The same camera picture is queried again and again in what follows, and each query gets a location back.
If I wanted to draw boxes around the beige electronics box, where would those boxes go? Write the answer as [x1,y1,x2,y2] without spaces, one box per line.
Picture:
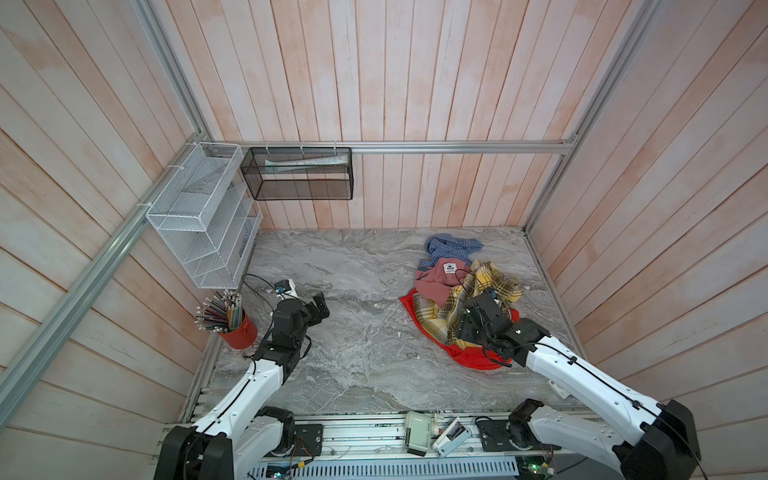
[404,411,433,457]

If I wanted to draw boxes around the red pencil cup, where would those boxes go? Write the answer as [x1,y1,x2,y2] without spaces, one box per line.
[219,314,258,350]

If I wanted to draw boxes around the dusty pink cloth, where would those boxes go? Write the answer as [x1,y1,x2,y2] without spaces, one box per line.
[413,258,473,308]

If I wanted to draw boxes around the aluminium rail right wall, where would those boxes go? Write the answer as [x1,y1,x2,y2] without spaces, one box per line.
[522,1,668,239]

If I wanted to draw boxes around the aluminium rail left wall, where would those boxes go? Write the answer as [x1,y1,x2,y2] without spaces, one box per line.
[1,132,209,429]

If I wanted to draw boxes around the red cloth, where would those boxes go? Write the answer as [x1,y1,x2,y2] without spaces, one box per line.
[399,289,521,371]

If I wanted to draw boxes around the yellow plaid cloth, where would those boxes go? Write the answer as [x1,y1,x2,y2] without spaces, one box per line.
[414,260,525,347]

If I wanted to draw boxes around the black wire mesh basket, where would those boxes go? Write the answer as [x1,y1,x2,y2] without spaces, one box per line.
[240,146,355,202]

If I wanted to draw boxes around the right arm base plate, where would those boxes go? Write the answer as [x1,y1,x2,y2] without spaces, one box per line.
[474,416,518,453]

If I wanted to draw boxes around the bundle of pencils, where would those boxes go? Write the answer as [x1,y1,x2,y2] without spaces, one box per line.
[194,290,245,334]

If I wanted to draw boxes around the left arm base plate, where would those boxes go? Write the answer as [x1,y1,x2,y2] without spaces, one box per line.
[281,423,324,457]

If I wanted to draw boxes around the white wire mesh shelf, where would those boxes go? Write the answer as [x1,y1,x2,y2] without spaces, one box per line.
[147,142,263,290]

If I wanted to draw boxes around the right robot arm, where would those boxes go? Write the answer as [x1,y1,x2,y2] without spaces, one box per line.
[457,292,703,479]

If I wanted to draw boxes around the aluminium rail wall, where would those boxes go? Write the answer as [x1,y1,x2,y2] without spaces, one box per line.
[522,1,668,239]
[215,140,575,154]
[1,132,209,429]

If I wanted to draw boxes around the white vented cable duct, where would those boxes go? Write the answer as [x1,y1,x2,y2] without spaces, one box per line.
[245,456,520,479]

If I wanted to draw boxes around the aluminium rail back wall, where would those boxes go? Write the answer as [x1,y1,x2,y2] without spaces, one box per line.
[215,140,575,154]

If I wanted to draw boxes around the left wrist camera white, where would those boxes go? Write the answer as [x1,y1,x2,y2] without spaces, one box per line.
[274,279,299,300]

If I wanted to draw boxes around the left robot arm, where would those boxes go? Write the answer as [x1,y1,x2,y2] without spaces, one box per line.
[154,293,330,479]

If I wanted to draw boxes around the blue checked cloth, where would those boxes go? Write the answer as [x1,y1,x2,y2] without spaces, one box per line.
[417,233,484,271]

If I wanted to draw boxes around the white connector module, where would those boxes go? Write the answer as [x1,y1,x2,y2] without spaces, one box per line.
[433,418,472,457]

